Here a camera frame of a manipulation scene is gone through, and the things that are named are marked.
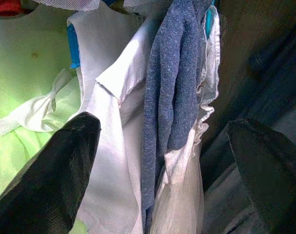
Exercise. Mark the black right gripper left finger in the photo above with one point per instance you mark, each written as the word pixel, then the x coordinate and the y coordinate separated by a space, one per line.
pixel 45 175

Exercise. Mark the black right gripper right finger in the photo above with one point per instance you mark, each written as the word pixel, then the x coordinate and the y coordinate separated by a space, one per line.
pixel 272 175

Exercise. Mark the white collared shirt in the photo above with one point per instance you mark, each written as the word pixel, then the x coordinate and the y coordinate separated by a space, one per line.
pixel 108 146

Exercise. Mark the dark hanging garment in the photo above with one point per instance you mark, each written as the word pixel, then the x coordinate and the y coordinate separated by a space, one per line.
pixel 260 61

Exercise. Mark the light green dress white bow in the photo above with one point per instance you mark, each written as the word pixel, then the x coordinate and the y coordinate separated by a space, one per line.
pixel 21 61

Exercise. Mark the white frilled garment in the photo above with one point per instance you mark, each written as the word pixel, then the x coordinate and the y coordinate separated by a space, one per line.
pixel 211 73

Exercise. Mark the blue plastic hanger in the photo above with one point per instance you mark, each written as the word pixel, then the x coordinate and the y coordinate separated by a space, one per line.
pixel 74 46
pixel 208 24

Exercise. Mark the blue knit garment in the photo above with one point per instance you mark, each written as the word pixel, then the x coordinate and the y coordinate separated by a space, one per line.
pixel 172 73

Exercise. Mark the white mesh garment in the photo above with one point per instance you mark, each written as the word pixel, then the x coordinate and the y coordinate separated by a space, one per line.
pixel 72 4

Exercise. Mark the red garment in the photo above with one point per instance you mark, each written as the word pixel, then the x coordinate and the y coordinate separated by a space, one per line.
pixel 4 6

